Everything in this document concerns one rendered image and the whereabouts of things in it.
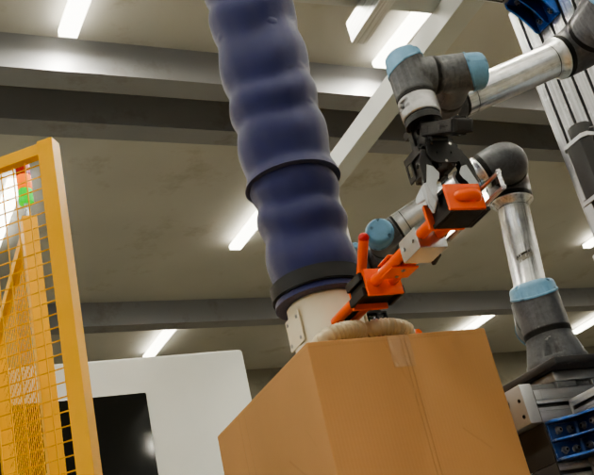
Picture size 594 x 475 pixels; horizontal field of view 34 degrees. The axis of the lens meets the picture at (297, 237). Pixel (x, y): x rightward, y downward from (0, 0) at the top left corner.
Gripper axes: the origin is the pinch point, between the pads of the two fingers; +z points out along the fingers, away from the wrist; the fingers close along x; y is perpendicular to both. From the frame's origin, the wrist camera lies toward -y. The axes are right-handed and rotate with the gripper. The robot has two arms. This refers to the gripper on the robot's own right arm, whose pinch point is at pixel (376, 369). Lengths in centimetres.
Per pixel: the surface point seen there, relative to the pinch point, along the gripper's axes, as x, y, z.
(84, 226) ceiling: 61, -574, -339
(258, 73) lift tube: -32, 38, -67
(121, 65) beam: 39, -306, -324
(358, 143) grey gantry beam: 129, -186, -187
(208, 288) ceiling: 227, -733, -337
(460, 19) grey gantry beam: 135, -78, -188
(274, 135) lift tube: -32, 39, -48
